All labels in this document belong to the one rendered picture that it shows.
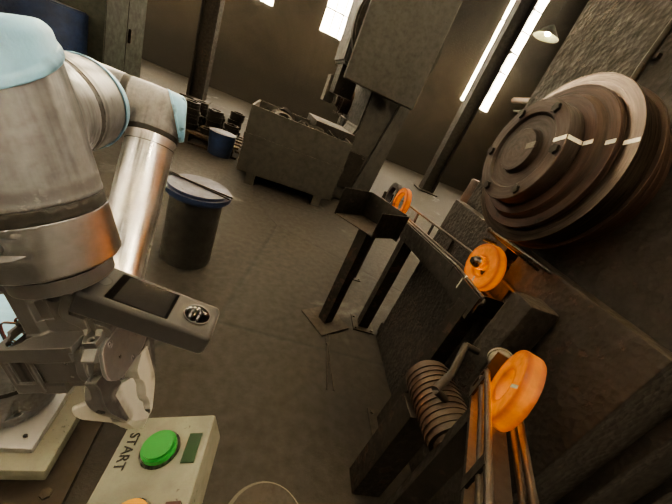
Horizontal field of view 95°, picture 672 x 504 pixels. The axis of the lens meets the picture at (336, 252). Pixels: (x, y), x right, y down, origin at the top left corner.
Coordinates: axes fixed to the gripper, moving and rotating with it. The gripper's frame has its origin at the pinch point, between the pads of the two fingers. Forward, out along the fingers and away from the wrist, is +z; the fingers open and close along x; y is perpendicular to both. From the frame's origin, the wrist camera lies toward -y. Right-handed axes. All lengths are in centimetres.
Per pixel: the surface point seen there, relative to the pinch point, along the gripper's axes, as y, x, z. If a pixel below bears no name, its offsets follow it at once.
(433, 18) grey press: -131, -323, -97
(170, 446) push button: -1.5, 0.2, 5.6
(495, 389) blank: -55, -16, 19
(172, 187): 46, -122, 8
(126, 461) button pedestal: 3.4, 1.0, 6.7
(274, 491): -13.0, -1.1, 20.0
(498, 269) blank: -75, -54, 13
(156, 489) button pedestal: -1.4, 4.2, 6.7
